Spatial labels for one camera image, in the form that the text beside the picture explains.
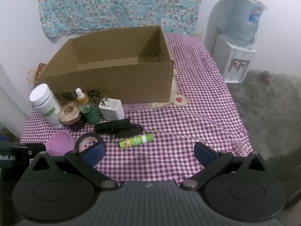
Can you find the large blue water bottle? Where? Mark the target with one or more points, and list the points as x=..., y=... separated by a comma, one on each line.
x=242, y=21

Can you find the blue floral cloth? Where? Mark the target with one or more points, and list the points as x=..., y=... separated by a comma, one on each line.
x=117, y=4

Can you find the brown cardboard box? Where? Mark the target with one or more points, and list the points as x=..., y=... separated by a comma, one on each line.
x=117, y=82

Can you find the white charger plug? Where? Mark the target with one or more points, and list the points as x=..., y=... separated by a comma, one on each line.
x=112, y=110

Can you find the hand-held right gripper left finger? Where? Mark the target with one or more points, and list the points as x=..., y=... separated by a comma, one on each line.
x=95, y=153

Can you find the white plastic bottle green label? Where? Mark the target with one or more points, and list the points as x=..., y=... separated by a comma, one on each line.
x=47, y=108

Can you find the purple checkered bed sheet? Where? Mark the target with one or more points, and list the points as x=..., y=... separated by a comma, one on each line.
x=188, y=122

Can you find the small brown object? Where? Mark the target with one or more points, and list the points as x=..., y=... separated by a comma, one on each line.
x=266, y=77

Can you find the black tape roll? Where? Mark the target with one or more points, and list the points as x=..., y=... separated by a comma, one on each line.
x=90, y=135

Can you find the beige wall socket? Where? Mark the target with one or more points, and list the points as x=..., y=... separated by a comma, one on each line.
x=199, y=34

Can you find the green dropper bottle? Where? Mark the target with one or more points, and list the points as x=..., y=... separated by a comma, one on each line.
x=90, y=115

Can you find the black oval case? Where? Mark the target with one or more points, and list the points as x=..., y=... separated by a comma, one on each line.
x=131, y=130

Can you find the red flat object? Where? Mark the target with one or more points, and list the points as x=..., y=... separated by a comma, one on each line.
x=42, y=67

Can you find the purple round container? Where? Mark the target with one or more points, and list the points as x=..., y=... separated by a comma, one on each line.
x=58, y=143

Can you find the green glue stick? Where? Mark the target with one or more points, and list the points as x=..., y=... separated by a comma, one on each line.
x=136, y=140

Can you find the dark jar with gold lid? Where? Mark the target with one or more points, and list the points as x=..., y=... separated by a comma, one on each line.
x=69, y=113

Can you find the yellow rubber band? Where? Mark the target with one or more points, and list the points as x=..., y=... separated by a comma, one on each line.
x=30, y=75

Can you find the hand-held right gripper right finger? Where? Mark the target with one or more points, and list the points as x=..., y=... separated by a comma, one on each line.
x=204, y=155

